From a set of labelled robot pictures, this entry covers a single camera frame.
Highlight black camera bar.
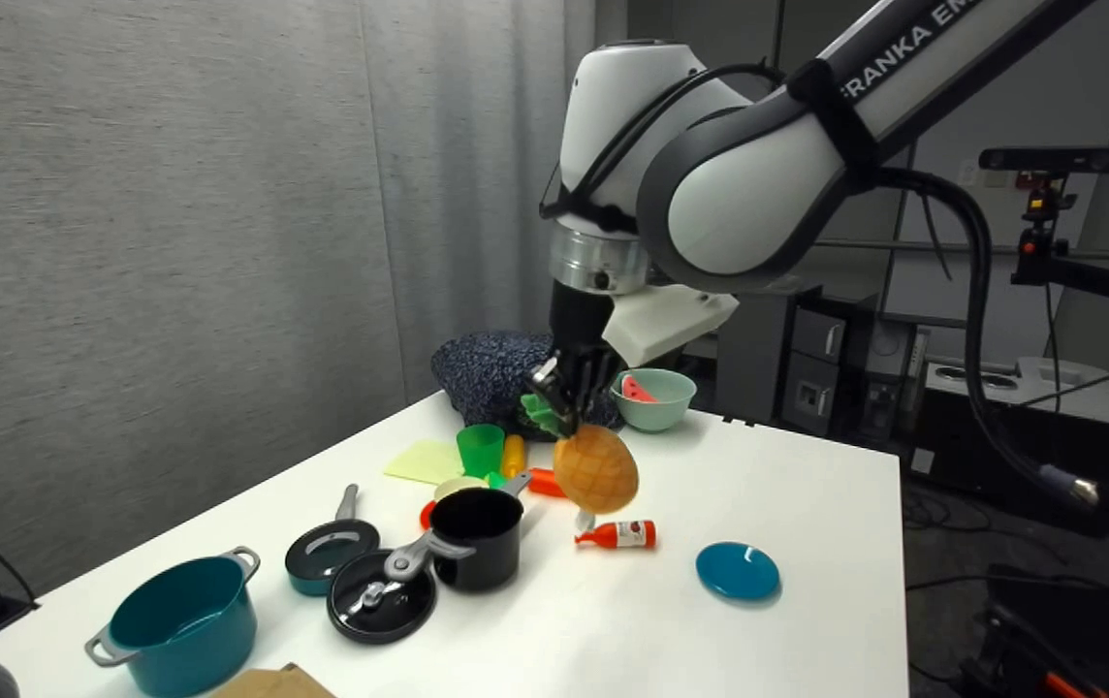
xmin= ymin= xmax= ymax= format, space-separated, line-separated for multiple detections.
xmin=978 ymin=143 xmax=1109 ymax=180

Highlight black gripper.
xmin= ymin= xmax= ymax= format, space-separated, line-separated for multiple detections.
xmin=532 ymin=277 xmax=626 ymax=440

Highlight thick black hose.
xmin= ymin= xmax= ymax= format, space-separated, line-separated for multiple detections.
xmin=881 ymin=162 xmax=1109 ymax=541

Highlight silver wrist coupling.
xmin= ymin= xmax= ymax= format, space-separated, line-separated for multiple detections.
xmin=542 ymin=214 xmax=656 ymax=302

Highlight brown cardboard piece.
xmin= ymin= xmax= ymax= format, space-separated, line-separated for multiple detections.
xmin=209 ymin=658 xmax=336 ymax=698

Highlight teal pot with grey handles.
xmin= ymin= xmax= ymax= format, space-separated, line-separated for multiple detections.
xmin=83 ymin=543 xmax=265 ymax=698

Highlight green plastic cup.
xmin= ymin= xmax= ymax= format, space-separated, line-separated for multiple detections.
xmin=455 ymin=418 xmax=512 ymax=485

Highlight black case with grey top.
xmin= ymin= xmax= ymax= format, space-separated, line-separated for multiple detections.
xmin=918 ymin=356 xmax=1109 ymax=527

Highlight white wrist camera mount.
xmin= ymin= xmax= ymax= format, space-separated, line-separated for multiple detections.
xmin=598 ymin=282 xmax=746 ymax=374

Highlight red ketchup bottle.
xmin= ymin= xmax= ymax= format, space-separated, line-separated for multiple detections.
xmin=576 ymin=515 xmax=665 ymax=556

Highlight light teal bowl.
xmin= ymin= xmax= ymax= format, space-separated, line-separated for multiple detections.
xmin=611 ymin=366 xmax=704 ymax=440

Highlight black pot with silver handle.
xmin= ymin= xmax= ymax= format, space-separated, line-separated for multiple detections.
xmin=380 ymin=485 xmax=532 ymax=598

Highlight teal round plate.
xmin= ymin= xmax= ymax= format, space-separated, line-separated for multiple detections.
xmin=691 ymin=541 xmax=786 ymax=604

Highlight black frying pan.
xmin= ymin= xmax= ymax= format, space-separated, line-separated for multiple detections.
xmin=322 ymin=549 xmax=440 ymax=647

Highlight yellow toy food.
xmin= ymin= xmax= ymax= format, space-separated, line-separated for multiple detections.
xmin=498 ymin=431 xmax=532 ymax=485

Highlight black camera stand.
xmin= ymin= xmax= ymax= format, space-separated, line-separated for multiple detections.
xmin=1007 ymin=171 xmax=1109 ymax=318

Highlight grey curtain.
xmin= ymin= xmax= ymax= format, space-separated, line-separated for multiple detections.
xmin=357 ymin=0 xmax=607 ymax=402

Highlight black base platform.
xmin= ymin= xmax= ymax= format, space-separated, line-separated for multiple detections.
xmin=965 ymin=565 xmax=1109 ymax=698

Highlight black computer tower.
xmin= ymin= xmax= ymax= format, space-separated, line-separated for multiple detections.
xmin=777 ymin=293 xmax=930 ymax=450

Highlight yellow-green napkin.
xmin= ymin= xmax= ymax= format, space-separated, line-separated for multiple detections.
xmin=380 ymin=440 xmax=471 ymax=492

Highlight orange toy pineapple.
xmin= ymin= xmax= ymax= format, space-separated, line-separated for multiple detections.
xmin=517 ymin=387 xmax=645 ymax=515

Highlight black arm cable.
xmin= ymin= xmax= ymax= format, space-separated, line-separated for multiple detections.
xmin=536 ymin=57 xmax=799 ymax=227

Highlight dark blue speckled cloth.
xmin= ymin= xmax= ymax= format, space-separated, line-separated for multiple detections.
xmin=428 ymin=326 xmax=561 ymax=431

